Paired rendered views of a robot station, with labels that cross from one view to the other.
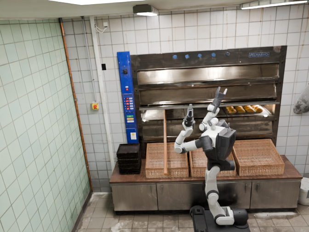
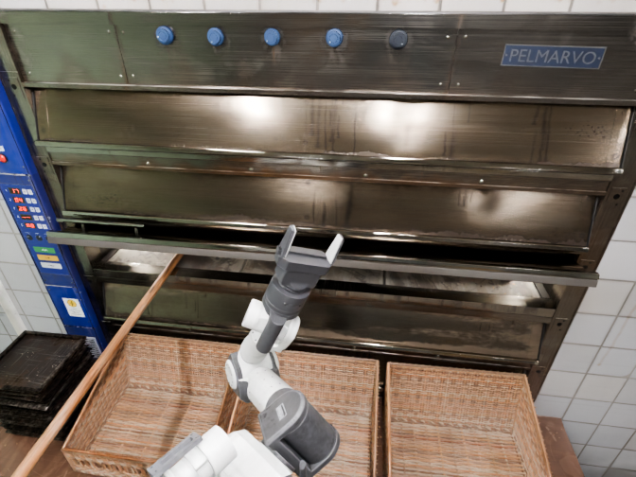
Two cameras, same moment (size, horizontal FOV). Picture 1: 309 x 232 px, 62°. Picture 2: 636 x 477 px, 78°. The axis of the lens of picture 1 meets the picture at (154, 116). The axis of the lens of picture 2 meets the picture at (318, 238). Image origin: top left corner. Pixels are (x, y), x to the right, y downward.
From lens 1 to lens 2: 227 cm
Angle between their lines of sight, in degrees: 12
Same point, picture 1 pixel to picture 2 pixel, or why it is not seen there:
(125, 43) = not seen: outside the picture
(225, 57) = (390, 56)
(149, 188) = not seen: outside the picture
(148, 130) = (122, 297)
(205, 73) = (301, 125)
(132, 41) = not seen: outside the picture
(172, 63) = (158, 64)
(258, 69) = (535, 126)
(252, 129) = (468, 338)
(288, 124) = (603, 340)
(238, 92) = (432, 214)
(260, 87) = (524, 203)
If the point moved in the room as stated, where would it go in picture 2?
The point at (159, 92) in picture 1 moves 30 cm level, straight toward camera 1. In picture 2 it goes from (132, 181) to (83, 222)
